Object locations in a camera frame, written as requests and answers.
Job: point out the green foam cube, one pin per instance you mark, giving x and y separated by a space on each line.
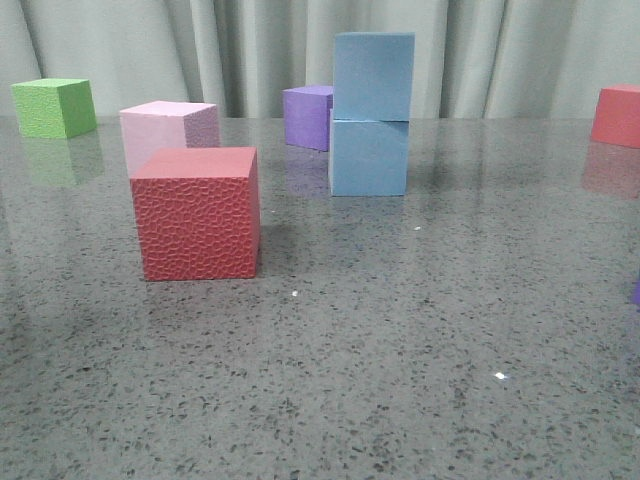
54 108

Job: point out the purple foam cube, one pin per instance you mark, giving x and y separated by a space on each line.
306 113

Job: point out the grey-green curtain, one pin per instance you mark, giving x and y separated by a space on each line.
473 59

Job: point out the red textured foam cube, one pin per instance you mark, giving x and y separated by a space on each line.
197 213

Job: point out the pink foam cube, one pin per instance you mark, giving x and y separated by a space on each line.
159 124

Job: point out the light blue foam cube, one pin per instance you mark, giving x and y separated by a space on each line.
368 158
373 73

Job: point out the purple cube at right edge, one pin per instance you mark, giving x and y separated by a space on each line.
635 297

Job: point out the red foam cube far right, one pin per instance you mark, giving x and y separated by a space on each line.
616 119

